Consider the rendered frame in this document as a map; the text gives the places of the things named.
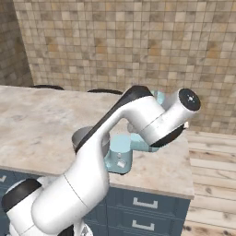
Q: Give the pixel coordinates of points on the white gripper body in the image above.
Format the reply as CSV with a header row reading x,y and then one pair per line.
x,y
186,124

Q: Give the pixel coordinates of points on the light blue stand mixer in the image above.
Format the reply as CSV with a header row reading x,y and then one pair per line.
x,y
119,153

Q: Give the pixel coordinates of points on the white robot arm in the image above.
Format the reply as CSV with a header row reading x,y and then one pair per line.
x,y
89,172

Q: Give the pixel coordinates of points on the grey metal mixer bowl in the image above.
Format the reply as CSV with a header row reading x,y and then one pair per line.
x,y
78,136

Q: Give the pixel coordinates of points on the blue drawer front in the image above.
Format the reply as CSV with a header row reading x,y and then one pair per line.
x,y
166,224
12,179
169,204

